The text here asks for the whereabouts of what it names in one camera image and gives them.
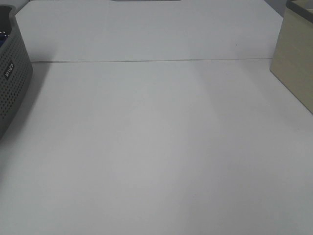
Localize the blue microfibre towel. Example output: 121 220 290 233
0 31 8 47

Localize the grey perforated plastic basket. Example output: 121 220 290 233
0 5 33 137

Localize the beige fabric storage box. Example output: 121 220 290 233
270 0 313 112

